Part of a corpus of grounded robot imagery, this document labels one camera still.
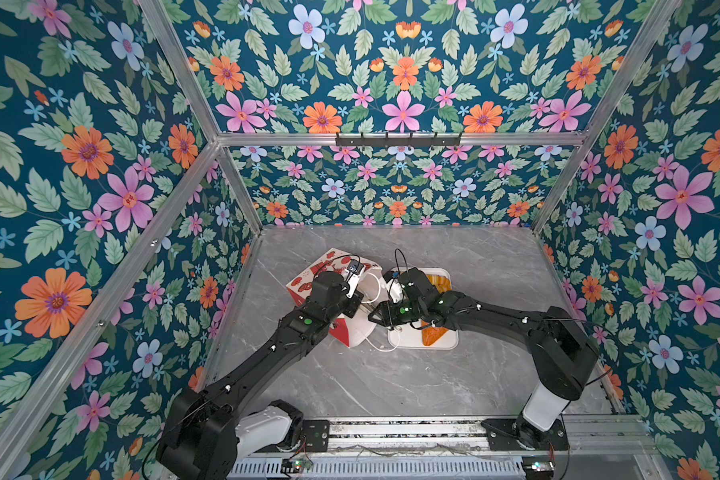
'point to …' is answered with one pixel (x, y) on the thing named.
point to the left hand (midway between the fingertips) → (359, 278)
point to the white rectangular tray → (411, 338)
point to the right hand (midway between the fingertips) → (372, 315)
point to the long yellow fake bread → (442, 284)
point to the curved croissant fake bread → (430, 335)
